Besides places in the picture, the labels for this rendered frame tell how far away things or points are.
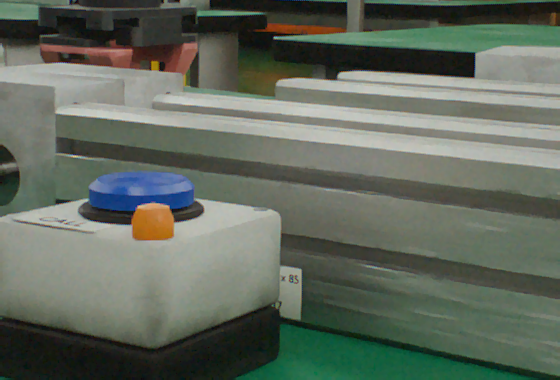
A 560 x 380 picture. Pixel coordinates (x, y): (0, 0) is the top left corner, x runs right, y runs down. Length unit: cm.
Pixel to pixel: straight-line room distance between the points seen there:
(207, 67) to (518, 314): 316
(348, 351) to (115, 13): 41
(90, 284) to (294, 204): 12
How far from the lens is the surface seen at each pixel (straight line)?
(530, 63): 91
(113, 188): 49
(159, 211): 46
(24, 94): 66
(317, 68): 259
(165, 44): 96
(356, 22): 425
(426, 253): 53
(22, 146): 66
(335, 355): 54
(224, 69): 371
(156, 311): 46
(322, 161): 55
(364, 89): 76
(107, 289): 47
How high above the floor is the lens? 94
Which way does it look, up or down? 8 degrees down
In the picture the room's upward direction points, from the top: 1 degrees clockwise
